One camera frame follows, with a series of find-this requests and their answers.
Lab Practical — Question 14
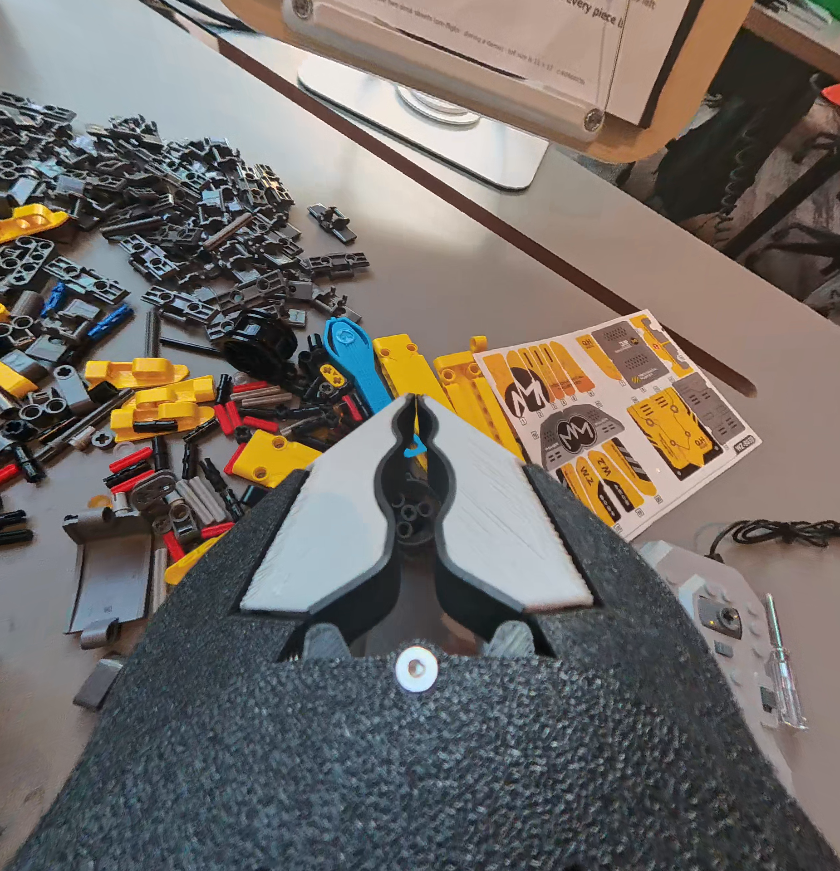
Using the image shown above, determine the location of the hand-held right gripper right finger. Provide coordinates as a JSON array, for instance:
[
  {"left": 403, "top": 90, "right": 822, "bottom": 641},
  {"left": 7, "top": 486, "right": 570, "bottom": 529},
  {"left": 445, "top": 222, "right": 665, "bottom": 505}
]
[{"left": 418, "top": 395, "right": 595, "bottom": 638}]

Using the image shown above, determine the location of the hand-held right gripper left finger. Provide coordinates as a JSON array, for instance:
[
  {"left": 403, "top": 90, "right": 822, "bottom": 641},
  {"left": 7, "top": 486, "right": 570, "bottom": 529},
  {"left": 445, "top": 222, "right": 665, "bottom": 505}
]
[{"left": 239, "top": 393, "right": 418, "bottom": 631}]

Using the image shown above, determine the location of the blue brick separator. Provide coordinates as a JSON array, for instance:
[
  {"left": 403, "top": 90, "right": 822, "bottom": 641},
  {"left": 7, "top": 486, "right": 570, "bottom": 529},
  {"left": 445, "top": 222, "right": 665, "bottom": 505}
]
[{"left": 322, "top": 316, "right": 429, "bottom": 460}]

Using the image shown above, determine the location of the yellow curved brick piece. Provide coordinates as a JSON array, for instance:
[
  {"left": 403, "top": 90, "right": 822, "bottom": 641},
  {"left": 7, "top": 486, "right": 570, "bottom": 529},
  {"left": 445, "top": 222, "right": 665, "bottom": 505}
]
[
  {"left": 85, "top": 357, "right": 191, "bottom": 390},
  {"left": 110, "top": 376, "right": 216, "bottom": 443},
  {"left": 0, "top": 203, "right": 70, "bottom": 247}
]

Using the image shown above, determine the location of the grey desk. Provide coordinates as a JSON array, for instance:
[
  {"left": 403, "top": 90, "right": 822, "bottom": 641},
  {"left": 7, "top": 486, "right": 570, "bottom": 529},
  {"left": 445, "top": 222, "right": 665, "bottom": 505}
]
[
  {"left": 141, "top": 0, "right": 840, "bottom": 409},
  {"left": 0, "top": 0, "right": 840, "bottom": 865}
]

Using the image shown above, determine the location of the background wooden desk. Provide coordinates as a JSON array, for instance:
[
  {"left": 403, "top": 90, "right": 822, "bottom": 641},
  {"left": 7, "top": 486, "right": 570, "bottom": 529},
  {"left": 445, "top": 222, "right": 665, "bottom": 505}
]
[{"left": 743, "top": 0, "right": 840, "bottom": 69}]

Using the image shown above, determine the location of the yellow wide panel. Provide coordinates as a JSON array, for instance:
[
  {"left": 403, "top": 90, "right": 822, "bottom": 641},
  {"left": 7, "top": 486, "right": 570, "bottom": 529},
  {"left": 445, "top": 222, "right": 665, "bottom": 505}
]
[{"left": 224, "top": 429, "right": 325, "bottom": 487}]

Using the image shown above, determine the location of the grey wheel hub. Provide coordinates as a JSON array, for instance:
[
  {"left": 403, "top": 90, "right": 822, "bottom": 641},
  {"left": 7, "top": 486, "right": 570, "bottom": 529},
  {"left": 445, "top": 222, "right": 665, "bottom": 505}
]
[{"left": 391, "top": 476, "right": 442, "bottom": 545}]

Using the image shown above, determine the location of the yellow grey sticker sheet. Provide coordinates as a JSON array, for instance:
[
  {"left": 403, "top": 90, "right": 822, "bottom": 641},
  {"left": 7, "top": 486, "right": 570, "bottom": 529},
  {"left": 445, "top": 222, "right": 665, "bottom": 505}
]
[{"left": 473, "top": 309, "right": 763, "bottom": 542}]

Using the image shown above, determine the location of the yellow long panel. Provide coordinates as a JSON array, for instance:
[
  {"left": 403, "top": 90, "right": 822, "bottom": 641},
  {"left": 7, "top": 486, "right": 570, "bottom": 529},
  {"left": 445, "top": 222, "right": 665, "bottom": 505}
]
[{"left": 372, "top": 332, "right": 455, "bottom": 416}]

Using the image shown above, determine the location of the black wheel rim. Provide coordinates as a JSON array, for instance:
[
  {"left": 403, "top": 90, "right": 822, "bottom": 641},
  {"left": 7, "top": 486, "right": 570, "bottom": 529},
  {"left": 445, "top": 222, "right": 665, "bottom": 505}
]
[{"left": 219, "top": 309, "right": 298, "bottom": 385}]

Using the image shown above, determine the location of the grey curved panel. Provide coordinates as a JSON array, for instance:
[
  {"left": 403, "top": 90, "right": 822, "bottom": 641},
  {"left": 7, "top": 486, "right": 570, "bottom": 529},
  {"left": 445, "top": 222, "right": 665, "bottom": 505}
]
[{"left": 62, "top": 507, "right": 155, "bottom": 651}]

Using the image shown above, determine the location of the grey brick motor block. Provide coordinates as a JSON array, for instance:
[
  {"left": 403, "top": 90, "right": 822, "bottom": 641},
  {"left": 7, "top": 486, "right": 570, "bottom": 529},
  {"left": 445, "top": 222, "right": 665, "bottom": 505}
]
[{"left": 638, "top": 541, "right": 798, "bottom": 797}]

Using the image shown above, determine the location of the small dark grey connector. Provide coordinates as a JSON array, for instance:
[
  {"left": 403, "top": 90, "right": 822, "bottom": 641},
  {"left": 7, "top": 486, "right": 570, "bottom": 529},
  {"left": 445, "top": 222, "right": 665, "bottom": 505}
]
[{"left": 73, "top": 655, "right": 124, "bottom": 712}]

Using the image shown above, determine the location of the pile of loose brick pieces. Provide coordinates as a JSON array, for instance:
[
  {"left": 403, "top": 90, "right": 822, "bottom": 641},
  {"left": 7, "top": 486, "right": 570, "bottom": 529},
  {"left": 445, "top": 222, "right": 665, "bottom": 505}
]
[{"left": 0, "top": 92, "right": 373, "bottom": 552}]

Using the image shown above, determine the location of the silver stand base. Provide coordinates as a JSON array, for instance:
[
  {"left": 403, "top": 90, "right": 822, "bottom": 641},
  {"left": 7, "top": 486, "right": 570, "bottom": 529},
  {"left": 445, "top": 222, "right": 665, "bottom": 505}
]
[{"left": 297, "top": 54, "right": 550, "bottom": 190}]

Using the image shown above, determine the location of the wooden framed instruction board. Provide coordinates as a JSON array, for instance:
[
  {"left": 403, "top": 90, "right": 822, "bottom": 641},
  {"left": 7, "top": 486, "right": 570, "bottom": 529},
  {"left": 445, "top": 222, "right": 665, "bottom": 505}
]
[{"left": 219, "top": 0, "right": 757, "bottom": 164}]

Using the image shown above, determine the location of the yellow large frame panel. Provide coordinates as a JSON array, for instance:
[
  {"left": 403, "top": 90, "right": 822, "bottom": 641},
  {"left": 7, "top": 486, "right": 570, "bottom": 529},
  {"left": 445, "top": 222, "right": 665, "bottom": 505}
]
[{"left": 433, "top": 333, "right": 530, "bottom": 464}]

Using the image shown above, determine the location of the black cord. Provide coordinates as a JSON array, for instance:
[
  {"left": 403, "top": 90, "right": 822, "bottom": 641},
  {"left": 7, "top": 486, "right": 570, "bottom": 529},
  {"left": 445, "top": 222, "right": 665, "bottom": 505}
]
[{"left": 706, "top": 519, "right": 840, "bottom": 562}]

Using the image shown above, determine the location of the clear handled screwdriver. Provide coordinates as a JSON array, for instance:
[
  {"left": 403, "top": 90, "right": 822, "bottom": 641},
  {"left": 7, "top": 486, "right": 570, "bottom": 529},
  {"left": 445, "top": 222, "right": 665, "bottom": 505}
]
[{"left": 763, "top": 592, "right": 809, "bottom": 732}]

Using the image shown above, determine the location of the black cable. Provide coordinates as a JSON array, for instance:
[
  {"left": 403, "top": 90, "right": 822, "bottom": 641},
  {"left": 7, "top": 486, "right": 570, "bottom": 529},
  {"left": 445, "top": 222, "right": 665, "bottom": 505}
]
[{"left": 137, "top": 0, "right": 257, "bottom": 35}]

